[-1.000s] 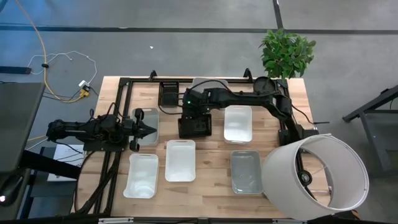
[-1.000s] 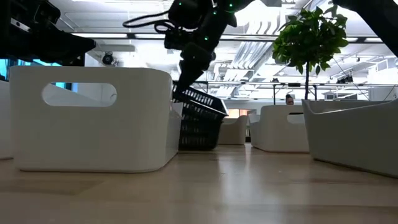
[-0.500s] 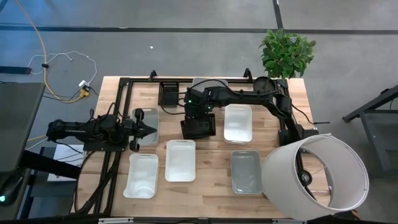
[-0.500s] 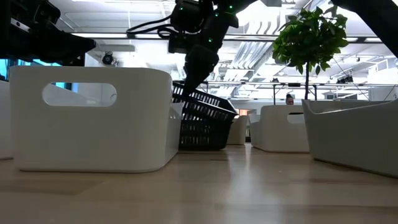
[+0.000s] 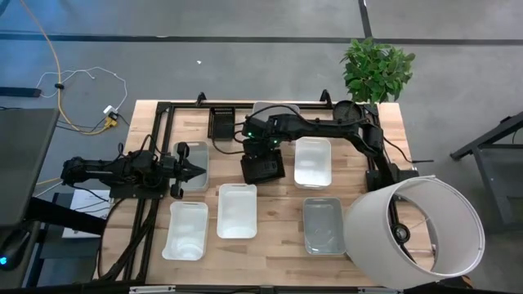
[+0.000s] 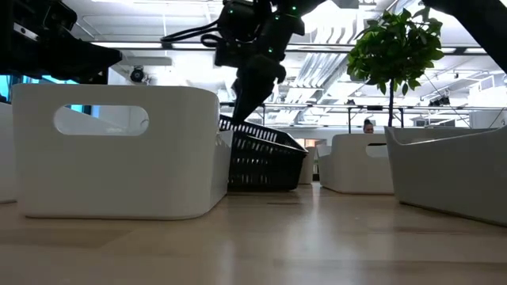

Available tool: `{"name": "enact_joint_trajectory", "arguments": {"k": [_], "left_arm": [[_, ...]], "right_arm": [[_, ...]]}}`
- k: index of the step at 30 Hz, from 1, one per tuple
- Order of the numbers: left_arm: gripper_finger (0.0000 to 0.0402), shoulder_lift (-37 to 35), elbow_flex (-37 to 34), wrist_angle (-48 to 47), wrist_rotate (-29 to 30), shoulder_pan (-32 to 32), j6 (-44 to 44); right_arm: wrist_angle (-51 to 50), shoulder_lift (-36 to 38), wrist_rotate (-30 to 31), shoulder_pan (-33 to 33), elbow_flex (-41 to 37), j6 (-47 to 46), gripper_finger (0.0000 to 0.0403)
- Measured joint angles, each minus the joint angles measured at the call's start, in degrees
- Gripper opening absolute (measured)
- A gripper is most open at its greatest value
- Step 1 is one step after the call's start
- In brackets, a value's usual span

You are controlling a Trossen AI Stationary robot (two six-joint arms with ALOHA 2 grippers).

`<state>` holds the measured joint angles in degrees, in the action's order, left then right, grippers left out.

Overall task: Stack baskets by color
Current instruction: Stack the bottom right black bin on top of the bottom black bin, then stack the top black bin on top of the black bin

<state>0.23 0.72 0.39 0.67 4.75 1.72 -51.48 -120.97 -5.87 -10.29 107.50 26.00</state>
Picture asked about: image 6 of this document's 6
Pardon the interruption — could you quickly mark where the green leafy plant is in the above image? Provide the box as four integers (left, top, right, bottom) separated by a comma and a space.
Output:
345, 6, 445, 128

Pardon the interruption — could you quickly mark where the dark framed window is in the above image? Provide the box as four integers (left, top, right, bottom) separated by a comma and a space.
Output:
0, 73, 109, 116

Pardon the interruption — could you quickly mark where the white plastic basket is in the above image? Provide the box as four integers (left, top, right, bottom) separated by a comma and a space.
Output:
315, 133, 395, 196
0, 101, 17, 204
11, 83, 234, 221

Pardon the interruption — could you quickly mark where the black dome camera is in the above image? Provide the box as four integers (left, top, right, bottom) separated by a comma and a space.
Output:
129, 66, 146, 84

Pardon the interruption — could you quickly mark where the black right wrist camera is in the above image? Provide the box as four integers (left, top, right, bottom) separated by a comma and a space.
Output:
213, 3, 243, 68

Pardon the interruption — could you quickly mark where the black track light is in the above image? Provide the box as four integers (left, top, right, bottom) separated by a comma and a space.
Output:
429, 94, 452, 108

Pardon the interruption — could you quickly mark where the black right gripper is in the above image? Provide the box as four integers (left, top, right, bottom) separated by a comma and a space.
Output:
231, 0, 306, 124

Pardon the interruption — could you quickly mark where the black cable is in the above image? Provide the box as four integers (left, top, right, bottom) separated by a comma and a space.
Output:
200, 33, 223, 49
160, 20, 221, 44

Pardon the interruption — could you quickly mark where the black slatted plastic basket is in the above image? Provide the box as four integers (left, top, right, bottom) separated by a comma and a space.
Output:
219, 113, 309, 193

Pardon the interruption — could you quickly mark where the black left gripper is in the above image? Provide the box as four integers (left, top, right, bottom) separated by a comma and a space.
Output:
0, 0, 124, 85

